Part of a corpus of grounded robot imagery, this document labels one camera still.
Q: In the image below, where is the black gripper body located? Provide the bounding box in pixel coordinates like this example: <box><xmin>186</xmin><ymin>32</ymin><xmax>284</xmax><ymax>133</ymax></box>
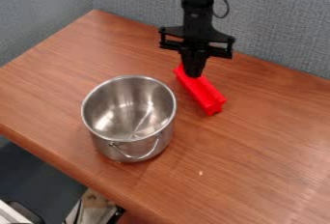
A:
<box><xmin>159</xmin><ymin>1</ymin><xmax>235</xmax><ymax>59</ymax></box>

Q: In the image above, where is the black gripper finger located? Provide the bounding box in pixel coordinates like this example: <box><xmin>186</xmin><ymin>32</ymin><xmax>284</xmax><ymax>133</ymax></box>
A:
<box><xmin>179</xmin><ymin>47</ymin><xmax>195</xmax><ymax>76</ymax></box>
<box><xmin>196</xmin><ymin>50</ymin><xmax>210</xmax><ymax>77</ymax></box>

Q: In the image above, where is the red plastic block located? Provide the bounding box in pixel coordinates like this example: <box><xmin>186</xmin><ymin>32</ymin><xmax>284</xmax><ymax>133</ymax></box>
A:
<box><xmin>174</xmin><ymin>65</ymin><xmax>227</xmax><ymax>116</ymax></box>

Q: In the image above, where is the stainless steel pot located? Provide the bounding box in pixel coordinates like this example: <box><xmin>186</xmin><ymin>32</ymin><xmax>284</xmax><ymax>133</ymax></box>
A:
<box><xmin>81</xmin><ymin>75</ymin><xmax>176</xmax><ymax>162</ymax></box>

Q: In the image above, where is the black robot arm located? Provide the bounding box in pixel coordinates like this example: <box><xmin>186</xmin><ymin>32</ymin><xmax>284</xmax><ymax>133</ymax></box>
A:
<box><xmin>159</xmin><ymin>0</ymin><xmax>236</xmax><ymax>78</ymax></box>

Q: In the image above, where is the beige object under table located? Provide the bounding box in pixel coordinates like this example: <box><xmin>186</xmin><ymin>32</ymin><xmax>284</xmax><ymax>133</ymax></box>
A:
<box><xmin>61</xmin><ymin>189</ymin><xmax>125</xmax><ymax>224</ymax></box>

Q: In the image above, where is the white object at corner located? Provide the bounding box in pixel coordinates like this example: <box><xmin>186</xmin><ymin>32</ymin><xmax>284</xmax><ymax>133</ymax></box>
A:
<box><xmin>0</xmin><ymin>200</ymin><xmax>32</xmax><ymax>224</ymax></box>

